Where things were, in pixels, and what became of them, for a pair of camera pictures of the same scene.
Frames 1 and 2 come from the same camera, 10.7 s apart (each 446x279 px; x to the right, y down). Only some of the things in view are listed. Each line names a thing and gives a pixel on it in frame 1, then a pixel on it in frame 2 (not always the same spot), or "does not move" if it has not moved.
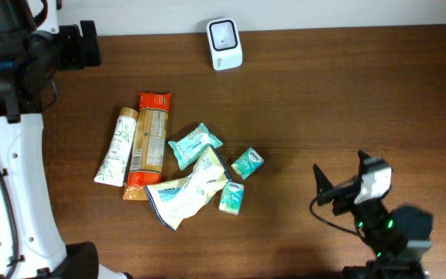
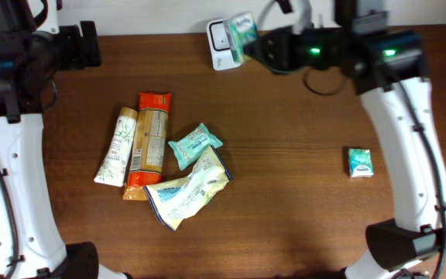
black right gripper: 324,191 to 283,60
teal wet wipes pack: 190,147 does not move
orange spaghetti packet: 149,144 does not move
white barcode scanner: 225,44 does not move
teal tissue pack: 231,198 to 241,30
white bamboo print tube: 112,170 does not move
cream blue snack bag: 181,197 does not move
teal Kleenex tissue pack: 248,163 to 360,163
